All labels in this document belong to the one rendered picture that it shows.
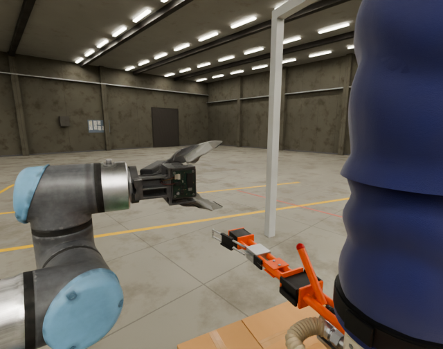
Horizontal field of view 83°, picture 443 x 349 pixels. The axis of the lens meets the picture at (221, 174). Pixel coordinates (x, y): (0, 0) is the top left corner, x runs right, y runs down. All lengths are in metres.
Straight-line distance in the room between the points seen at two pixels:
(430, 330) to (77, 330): 0.48
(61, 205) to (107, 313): 0.18
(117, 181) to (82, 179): 0.05
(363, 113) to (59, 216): 0.50
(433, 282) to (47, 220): 0.58
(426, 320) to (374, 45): 0.40
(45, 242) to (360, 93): 0.55
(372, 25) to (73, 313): 0.54
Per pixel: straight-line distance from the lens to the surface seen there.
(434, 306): 0.50
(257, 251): 0.93
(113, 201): 0.46
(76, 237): 0.49
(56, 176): 0.47
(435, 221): 0.45
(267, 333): 1.69
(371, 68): 0.47
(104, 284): 0.37
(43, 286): 0.38
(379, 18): 0.47
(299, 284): 0.79
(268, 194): 3.85
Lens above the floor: 1.69
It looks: 11 degrees down
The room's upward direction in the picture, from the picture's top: straight up
